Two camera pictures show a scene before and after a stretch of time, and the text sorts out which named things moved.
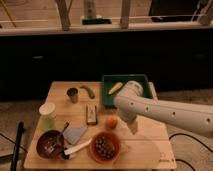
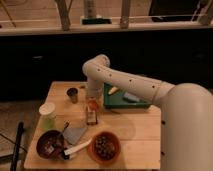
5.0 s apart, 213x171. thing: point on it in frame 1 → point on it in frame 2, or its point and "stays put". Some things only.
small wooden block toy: x=91 y=114 stays put
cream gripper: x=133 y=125 → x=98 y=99
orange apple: x=111 y=122 → x=93 y=106
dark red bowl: x=49 y=144 stays put
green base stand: x=96 y=21 stays put
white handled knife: x=66 y=153 stays put
